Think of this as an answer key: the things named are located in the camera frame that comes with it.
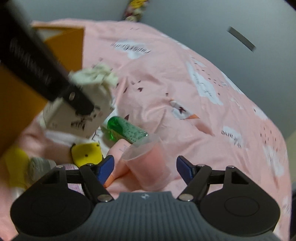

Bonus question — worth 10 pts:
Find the green dotted bottle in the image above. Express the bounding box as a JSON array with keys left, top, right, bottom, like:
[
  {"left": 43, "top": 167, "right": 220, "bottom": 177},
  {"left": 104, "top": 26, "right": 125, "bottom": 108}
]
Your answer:
[{"left": 107, "top": 116, "right": 148, "bottom": 144}]

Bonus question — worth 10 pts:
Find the white cloth tea pouch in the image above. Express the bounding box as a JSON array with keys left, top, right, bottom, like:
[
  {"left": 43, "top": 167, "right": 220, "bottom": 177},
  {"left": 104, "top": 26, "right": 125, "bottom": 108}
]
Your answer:
[{"left": 43, "top": 63, "right": 118, "bottom": 138}]

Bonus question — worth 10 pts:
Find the pink tube bottle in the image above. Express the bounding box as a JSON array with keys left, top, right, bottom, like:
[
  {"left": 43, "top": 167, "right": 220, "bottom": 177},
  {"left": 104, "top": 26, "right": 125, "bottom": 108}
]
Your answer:
[{"left": 103, "top": 139, "right": 131, "bottom": 191}]

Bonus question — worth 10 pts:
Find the yellow round case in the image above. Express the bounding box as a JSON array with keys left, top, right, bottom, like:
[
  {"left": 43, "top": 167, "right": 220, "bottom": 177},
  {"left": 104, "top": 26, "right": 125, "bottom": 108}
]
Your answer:
[{"left": 71, "top": 142, "right": 103, "bottom": 168}]

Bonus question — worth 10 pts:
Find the pink rectangular tin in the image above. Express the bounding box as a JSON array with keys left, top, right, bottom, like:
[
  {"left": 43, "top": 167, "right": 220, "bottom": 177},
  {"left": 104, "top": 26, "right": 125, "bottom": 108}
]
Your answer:
[{"left": 64, "top": 164, "right": 84, "bottom": 195}]

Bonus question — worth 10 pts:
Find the clear plastic cup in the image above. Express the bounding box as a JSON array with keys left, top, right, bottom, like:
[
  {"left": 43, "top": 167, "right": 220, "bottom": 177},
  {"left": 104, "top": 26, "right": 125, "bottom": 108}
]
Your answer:
[{"left": 121, "top": 134, "right": 173, "bottom": 191}]

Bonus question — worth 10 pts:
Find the orange cardboard box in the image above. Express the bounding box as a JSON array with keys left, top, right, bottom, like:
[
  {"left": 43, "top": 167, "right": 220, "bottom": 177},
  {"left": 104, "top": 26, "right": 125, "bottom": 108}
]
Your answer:
[{"left": 1, "top": 22, "right": 84, "bottom": 154}]

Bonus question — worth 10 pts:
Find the pink patterned bed cover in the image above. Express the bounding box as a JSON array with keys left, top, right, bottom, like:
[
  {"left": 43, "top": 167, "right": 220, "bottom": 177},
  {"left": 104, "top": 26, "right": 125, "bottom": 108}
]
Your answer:
[{"left": 1, "top": 20, "right": 292, "bottom": 240}]

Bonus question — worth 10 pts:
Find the plush toy column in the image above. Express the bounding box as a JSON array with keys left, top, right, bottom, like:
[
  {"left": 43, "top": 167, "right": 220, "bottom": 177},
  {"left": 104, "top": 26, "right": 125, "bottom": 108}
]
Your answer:
[{"left": 122, "top": 0, "right": 149, "bottom": 22}]

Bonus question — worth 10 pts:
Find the grey wall vent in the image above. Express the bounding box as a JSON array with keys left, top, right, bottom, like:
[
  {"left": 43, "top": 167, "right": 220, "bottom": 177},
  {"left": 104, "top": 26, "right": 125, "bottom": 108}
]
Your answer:
[{"left": 227, "top": 26, "right": 256, "bottom": 52}]

